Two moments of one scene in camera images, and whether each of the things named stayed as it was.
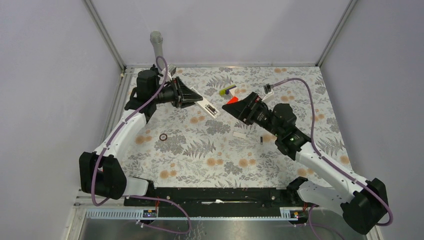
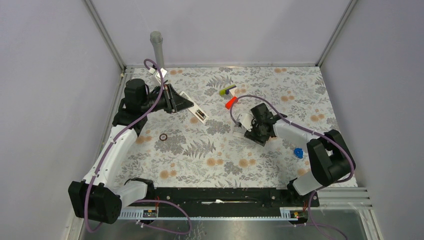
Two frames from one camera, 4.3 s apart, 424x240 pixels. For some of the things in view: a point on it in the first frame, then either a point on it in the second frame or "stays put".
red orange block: [233, 100] stays put
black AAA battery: [211, 108] to [201, 113]
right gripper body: [250, 119] to [256, 134]
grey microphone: [156, 39] stays put
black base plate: [216, 202] stays put
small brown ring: [163, 140] stays put
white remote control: [205, 105] to [196, 110]
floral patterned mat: [205, 145] stays put
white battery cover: [239, 135] stays put
